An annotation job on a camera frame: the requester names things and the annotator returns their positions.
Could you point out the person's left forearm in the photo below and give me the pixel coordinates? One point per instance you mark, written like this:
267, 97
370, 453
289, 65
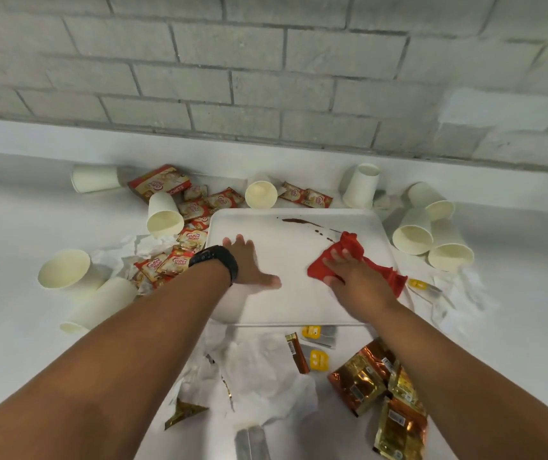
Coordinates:
111, 368

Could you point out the white plastic tray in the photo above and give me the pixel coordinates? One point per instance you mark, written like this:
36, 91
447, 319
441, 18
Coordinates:
288, 301

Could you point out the person's right forearm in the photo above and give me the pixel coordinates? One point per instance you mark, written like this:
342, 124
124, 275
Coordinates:
470, 392

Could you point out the pile of creamer sachets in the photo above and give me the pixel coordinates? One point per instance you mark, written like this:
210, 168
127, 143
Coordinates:
192, 220

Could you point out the black wristwatch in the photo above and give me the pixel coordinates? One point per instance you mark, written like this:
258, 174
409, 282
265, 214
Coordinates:
219, 258

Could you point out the silver packet with yellow tab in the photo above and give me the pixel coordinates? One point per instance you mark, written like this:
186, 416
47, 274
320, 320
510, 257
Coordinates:
422, 285
319, 335
319, 360

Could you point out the person's left hand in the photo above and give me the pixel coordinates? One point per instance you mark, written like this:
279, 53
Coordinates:
247, 265

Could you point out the red creamer box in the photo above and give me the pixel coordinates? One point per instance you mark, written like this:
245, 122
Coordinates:
158, 181

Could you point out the red cleaning cloth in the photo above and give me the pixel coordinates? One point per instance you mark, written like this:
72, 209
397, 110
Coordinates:
350, 244

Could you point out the brown coffee spill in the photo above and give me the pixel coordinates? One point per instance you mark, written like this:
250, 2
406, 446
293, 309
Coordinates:
298, 220

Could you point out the person's right thumb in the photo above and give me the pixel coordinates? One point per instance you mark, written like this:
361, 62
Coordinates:
333, 281

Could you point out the single red creamer packet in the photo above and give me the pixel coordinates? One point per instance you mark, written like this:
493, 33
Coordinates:
317, 199
293, 192

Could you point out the person's left thumb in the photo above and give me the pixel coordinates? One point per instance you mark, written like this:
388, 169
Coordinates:
269, 281

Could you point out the white paper cup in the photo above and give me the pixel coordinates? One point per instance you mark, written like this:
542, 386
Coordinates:
450, 251
261, 194
94, 178
163, 217
412, 234
429, 198
361, 186
101, 304
65, 270

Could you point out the brown coffee stick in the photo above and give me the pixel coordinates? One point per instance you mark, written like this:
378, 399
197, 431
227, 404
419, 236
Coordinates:
298, 354

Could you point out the person's right hand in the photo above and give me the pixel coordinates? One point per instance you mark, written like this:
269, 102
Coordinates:
362, 287

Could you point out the torn gold wrapper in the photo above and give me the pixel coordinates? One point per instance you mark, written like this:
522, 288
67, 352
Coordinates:
183, 412

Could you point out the orange gold coffee packet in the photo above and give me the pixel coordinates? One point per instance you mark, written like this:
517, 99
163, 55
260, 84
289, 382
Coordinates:
380, 356
405, 388
400, 431
357, 385

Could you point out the torn wrapper strip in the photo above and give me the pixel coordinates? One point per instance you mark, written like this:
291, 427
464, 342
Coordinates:
226, 385

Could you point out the plain silver packet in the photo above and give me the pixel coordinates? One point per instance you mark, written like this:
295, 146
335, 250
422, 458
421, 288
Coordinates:
252, 444

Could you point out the crumpled white tissue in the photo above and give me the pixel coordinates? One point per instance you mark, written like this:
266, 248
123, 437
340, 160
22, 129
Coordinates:
120, 256
460, 296
264, 373

